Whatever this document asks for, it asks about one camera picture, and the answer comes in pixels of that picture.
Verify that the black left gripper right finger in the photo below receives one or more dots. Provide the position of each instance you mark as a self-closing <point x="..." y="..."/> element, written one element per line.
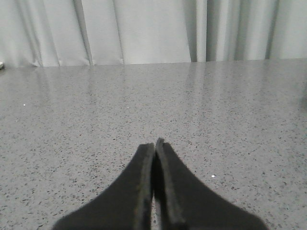
<point x="186" y="203"/>

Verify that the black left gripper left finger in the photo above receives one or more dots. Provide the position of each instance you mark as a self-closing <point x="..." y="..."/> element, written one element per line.
<point x="124" y="205"/>

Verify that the grey curtain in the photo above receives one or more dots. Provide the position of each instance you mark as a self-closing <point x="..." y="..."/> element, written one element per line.
<point x="46" y="33"/>

